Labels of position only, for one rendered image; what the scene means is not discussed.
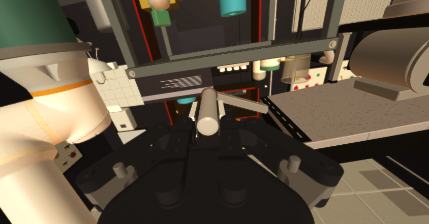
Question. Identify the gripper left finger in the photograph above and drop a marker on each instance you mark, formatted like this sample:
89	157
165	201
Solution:
167	148

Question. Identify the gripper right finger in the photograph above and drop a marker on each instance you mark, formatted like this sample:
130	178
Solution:
254	145

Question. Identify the beige cylindrical bolster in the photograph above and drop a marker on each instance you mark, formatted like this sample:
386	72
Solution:
207	118

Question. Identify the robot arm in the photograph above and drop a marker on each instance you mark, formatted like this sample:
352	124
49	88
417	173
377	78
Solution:
50	115

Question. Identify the grey lever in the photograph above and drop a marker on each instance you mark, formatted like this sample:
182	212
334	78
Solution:
244	103

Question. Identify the small teal roll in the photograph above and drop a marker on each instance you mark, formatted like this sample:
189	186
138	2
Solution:
186	100

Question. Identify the small white box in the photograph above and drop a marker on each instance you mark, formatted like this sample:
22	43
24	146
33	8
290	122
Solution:
124	118

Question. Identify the plain white bottle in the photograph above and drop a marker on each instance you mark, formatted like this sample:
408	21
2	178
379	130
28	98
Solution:
257	72

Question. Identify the white tiled sheet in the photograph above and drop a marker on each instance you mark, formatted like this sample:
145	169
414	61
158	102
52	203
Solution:
117	88

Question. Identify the black strip with white buttons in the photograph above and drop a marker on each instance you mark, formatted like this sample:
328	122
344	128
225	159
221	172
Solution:
233	67

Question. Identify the white bottle with green collar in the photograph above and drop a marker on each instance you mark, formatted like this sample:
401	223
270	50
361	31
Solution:
269	65

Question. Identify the clear plastic cup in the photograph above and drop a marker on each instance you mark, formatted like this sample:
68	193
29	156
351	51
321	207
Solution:
296	70

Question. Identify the white sheet with red designs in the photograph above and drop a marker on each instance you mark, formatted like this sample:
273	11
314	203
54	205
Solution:
315	78

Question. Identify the white sheet with coloured designs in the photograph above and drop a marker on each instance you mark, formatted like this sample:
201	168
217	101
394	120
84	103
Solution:
68	157

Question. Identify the white bent pipe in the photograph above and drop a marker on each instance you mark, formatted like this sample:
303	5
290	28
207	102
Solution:
328	57

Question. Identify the large beige roll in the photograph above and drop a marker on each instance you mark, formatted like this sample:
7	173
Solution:
385	58

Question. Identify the white cylinder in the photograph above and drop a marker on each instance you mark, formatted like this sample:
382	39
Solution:
97	4

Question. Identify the white ribbed panel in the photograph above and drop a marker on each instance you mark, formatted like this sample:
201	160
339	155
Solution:
365	1

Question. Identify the beige rounded housing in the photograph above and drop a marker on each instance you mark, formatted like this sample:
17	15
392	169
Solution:
409	1

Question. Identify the grey metal armrest frame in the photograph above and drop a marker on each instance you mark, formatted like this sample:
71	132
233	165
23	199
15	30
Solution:
234	53

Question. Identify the grey base plate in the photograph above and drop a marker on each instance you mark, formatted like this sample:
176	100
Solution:
382	90

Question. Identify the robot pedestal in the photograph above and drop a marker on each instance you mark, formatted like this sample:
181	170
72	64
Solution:
30	11

